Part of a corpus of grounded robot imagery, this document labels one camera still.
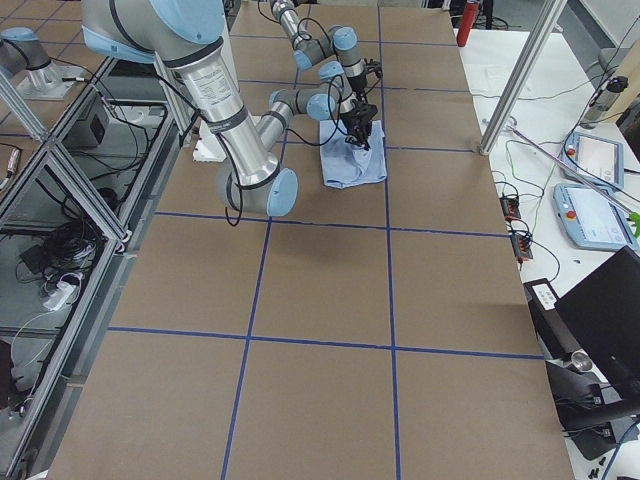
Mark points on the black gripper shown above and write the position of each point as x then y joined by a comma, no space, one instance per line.
358,86
359,121

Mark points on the light blue t-shirt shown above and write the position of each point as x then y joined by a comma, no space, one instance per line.
345,165

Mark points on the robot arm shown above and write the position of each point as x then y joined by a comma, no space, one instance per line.
187,36
309,51

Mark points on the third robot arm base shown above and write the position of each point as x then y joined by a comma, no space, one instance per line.
22,52

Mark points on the red cylinder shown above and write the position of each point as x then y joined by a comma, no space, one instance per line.
466,22

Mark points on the orange terminal block strip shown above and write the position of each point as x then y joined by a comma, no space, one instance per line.
519,233

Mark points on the water bottle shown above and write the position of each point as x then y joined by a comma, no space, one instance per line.
603,101

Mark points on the teach pendant far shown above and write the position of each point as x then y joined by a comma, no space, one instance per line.
599,156

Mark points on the teach pendant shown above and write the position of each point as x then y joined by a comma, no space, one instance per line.
590,221
599,156

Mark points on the teach pendant near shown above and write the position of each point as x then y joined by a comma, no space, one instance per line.
590,221

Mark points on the black monitor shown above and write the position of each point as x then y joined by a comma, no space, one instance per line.
602,313

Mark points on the white power strip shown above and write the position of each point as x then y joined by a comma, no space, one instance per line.
60,296

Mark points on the black monitor stand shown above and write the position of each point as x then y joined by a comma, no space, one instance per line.
593,415

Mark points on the aluminium frame post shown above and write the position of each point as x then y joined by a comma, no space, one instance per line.
534,44

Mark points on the aluminium frame rail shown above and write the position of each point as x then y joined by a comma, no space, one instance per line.
90,170

